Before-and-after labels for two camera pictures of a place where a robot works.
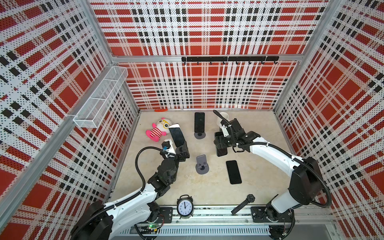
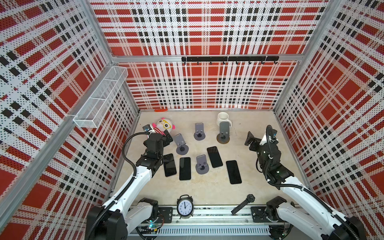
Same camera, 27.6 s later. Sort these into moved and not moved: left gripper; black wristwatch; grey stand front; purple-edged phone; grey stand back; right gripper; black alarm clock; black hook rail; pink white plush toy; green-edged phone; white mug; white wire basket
Moved: right gripper; green-edged phone; left gripper; purple-edged phone
Not moved: white mug; grey stand front; black alarm clock; white wire basket; grey stand back; black hook rail; black wristwatch; pink white plush toy
